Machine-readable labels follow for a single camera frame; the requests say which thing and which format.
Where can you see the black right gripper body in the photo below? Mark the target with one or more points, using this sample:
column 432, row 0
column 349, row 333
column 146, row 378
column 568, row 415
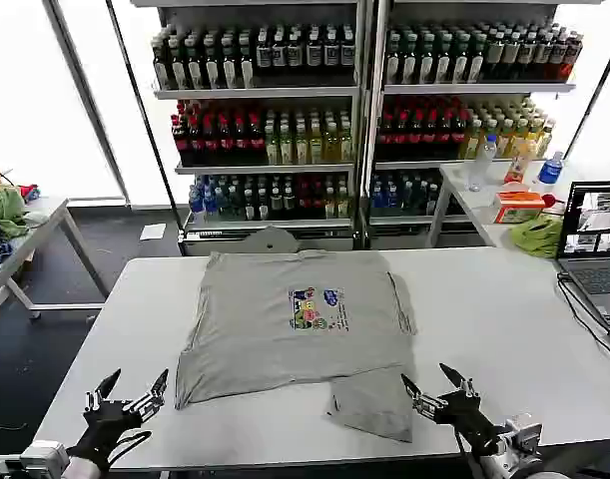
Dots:
column 466, row 416

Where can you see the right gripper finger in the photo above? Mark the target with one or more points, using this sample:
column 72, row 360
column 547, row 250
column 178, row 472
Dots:
column 461, row 385
column 423, row 401

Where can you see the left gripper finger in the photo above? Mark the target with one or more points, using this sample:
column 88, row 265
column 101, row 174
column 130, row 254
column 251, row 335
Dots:
column 152, row 399
column 105, row 389

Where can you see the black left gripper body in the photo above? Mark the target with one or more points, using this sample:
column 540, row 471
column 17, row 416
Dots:
column 107, row 424

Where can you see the grey printed t-shirt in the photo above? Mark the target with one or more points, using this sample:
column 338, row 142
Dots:
column 264, row 339

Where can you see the white paper sheet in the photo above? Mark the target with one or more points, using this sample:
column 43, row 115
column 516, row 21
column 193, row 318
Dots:
column 153, row 231

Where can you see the green crumpled cloth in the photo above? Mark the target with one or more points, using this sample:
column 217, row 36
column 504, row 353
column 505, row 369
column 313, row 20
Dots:
column 536, row 237

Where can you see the grey open laptop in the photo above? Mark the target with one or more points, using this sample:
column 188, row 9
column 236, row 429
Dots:
column 591, row 279

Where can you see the grey side table with clothes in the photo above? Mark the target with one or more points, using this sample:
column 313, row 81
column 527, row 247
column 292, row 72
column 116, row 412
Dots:
column 45, row 219

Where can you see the white side table with bottles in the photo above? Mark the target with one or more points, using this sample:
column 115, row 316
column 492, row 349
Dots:
column 464, row 204

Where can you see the orange tissue box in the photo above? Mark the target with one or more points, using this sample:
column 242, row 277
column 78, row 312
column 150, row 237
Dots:
column 519, row 207

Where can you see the grey round metal plate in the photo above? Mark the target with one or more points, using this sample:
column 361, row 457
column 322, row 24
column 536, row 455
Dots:
column 270, row 240

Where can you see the small red object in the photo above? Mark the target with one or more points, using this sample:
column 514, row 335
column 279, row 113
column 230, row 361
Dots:
column 549, row 200

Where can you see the green crumpled garment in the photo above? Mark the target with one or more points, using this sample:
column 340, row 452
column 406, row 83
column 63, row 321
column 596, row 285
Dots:
column 5, row 209

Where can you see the red and blue cloth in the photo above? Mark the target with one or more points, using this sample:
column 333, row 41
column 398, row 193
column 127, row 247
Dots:
column 29, row 192

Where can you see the clear plastic water bottle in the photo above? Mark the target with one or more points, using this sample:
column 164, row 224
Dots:
column 480, row 164

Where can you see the orange drink bottle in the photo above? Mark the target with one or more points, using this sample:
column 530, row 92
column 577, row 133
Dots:
column 516, row 167

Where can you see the blue capped water bottle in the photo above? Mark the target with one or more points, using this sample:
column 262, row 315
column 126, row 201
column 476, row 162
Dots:
column 550, row 169

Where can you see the shelf rack with drink bottles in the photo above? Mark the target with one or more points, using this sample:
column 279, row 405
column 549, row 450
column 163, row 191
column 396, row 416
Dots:
column 449, row 110
column 264, row 125

